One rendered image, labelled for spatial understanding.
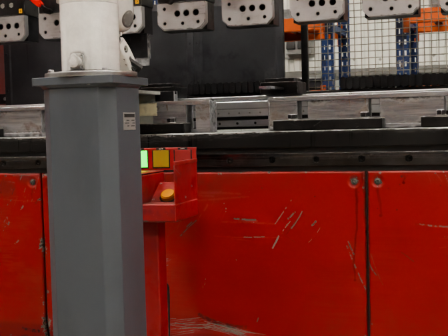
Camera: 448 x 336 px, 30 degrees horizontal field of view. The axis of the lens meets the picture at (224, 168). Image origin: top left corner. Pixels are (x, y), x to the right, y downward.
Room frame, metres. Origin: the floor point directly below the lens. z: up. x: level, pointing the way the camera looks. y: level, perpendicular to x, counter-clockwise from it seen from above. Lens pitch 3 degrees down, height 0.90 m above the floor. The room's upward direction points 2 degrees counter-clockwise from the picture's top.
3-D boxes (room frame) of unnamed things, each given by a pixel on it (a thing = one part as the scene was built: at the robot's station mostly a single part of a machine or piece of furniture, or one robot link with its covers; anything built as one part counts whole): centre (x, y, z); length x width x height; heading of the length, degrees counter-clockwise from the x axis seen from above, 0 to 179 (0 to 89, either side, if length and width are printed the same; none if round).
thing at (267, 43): (3.10, 0.31, 1.12); 1.13 x 0.02 x 0.44; 70
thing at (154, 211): (2.15, 0.19, 0.75); 0.20 x 0.16 x 0.18; 71
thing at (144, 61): (2.54, 0.26, 1.13); 0.10 x 0.02 x 0.10; 70
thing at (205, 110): (2.53, 0.21, 0.92); 0.39 x 0.06 x 0.10; 70
